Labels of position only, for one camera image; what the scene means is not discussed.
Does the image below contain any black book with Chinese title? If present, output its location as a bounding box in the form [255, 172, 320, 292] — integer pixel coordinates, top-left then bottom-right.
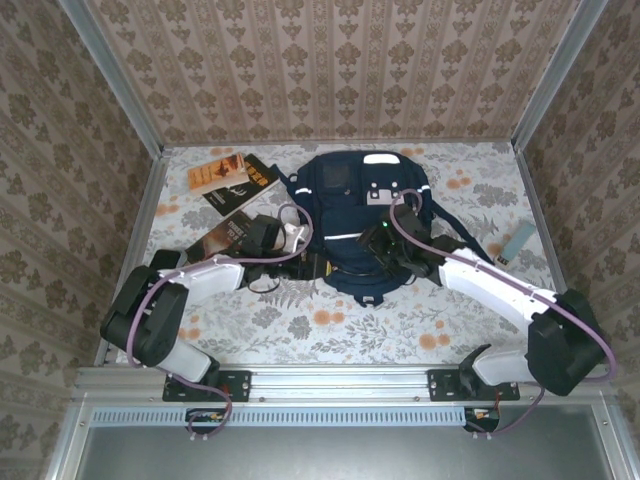
[202, 152, 282, 217]

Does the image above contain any navy blue backpack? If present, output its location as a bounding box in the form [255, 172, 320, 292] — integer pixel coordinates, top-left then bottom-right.
[277, 152, 494, 309]

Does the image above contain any grey slotted cable duct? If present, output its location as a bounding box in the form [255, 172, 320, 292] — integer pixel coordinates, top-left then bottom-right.
[91, 405, 501, 429]

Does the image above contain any aluminium corner post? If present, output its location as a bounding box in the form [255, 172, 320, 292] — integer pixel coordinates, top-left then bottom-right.
[57, 0, 166, 156]
[510, 0, 611, 154]

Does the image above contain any light blue pencil box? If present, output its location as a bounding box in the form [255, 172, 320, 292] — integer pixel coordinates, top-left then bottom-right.
[494, 219, 534, 267]

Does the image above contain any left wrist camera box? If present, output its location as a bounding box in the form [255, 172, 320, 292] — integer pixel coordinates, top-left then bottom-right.
[285, 224, 314, 250]

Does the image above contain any aluminium side rail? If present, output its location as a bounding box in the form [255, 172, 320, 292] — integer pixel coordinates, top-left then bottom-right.
[514, 144, 591, 364]
[93, 147, 171, 369]

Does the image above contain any grey metal panel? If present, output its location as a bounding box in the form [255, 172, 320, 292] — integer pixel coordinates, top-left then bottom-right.
[74, 404, 619, 480]

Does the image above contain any aluminium front rail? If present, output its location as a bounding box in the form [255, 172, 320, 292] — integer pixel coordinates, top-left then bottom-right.
[74, 363, 610, 401]

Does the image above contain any orange Huckleberry Finn paperback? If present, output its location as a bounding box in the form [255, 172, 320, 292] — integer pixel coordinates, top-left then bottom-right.
[187, 153, 249, 195]

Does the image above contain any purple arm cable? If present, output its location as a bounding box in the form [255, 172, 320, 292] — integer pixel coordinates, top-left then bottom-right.
[388, 188, 617, 441]
[125, 202, 315, 444]

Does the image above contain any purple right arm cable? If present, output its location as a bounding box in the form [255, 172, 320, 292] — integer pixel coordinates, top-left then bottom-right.
[388, 188, 617, 441]

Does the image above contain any dark brown cover book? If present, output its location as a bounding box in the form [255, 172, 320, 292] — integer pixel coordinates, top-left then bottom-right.
[184, 209, 261, 266]

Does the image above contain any floral patterned table cover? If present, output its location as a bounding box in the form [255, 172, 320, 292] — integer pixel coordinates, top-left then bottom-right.
[114, 142, 581, 366]

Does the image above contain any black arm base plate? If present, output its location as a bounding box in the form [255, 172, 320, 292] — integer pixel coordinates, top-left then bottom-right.
[426, 368, 521, 403]
[162, 368, 252, 403]

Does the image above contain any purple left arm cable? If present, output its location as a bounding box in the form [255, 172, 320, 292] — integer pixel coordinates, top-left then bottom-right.
[125, 202, 315, 444]

